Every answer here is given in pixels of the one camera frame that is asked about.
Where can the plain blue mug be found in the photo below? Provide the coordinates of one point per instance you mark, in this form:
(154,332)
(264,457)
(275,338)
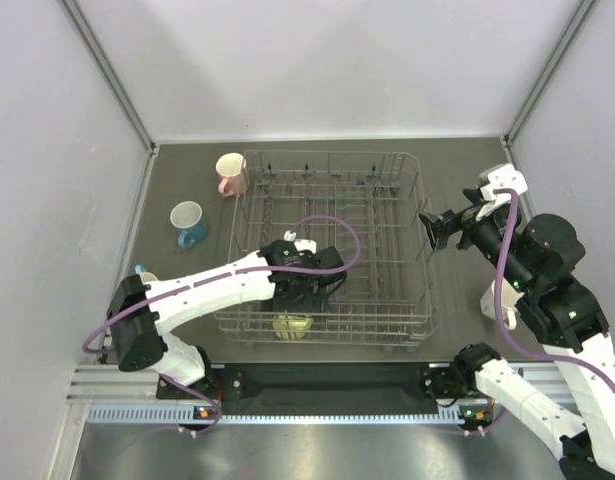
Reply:
(144,275)

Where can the grey wire dish rack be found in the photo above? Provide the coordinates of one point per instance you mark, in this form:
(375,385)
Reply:
(366,205)

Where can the yellow mug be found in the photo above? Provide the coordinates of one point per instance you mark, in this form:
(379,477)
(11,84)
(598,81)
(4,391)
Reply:
(291,327)

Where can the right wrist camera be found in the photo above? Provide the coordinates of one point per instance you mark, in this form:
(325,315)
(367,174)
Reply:
(503,176)

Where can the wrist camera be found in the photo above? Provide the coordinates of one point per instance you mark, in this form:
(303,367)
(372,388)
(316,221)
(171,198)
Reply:
(503,176)
(299,240)

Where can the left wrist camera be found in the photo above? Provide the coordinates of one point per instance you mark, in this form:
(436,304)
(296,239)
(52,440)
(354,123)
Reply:
(299,240)

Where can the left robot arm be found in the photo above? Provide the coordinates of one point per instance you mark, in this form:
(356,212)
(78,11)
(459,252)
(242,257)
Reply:
(287,277)

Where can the pink mug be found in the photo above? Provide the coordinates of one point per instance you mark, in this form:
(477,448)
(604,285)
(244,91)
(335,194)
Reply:
(231,168)

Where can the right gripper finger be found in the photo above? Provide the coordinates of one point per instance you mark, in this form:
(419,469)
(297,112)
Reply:
(439,227)
(474,196)

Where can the blue floral mug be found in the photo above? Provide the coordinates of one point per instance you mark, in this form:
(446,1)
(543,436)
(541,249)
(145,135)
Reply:
(187,218)

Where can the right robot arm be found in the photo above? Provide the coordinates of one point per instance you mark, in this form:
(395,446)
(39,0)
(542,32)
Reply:
(565,318)

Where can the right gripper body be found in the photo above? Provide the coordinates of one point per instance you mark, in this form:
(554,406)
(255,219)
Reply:
(485,233)

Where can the aluminium frame rail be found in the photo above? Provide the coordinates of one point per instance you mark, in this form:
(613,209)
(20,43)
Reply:
(115,398)

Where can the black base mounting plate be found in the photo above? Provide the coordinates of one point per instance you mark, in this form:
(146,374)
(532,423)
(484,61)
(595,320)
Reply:
(238,382)

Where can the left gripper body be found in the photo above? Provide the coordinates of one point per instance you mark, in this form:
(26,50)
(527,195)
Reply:
(308,302)

